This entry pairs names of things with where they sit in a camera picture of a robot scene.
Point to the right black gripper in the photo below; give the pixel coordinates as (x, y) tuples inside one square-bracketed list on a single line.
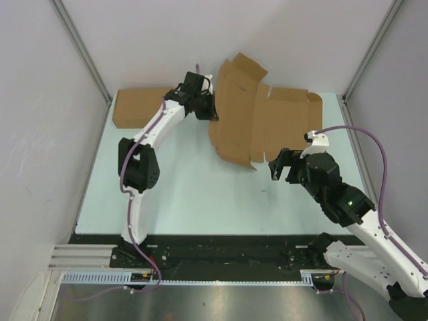
[(287, 158)]

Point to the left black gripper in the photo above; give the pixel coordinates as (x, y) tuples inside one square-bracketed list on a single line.
[(211, 114)]

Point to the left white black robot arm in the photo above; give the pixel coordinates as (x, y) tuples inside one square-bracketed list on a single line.
[(138, 166)]

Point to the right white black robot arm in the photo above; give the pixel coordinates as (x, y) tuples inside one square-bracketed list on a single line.
[(391, 274)]

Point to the closed brown cardboard box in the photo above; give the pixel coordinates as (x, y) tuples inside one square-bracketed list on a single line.
[(135, 107)]

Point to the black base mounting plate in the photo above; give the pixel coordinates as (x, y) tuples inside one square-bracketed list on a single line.
[(168, 251)]

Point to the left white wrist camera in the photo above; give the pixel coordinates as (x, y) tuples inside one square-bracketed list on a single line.
[(206, 81)]

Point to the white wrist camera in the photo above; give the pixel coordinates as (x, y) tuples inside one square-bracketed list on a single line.
[(316, 143), (206, 81)]

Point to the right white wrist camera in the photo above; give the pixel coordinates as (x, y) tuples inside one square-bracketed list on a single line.
[(316, 143)]

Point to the left aluminium frame post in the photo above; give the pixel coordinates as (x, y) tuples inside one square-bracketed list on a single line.
[(78, 43)]

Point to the aluminium frame post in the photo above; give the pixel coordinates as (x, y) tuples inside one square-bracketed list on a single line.
[(78, 43), (375, 44)]

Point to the right aluminium frame post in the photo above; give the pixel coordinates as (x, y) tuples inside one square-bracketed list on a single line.
[(375, 44)]

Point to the front aluminium extrusion rail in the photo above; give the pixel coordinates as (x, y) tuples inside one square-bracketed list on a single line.
[(69, 257)]

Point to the white slotted cable duct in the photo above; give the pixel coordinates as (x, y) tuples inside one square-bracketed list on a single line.
[(119, 278)]

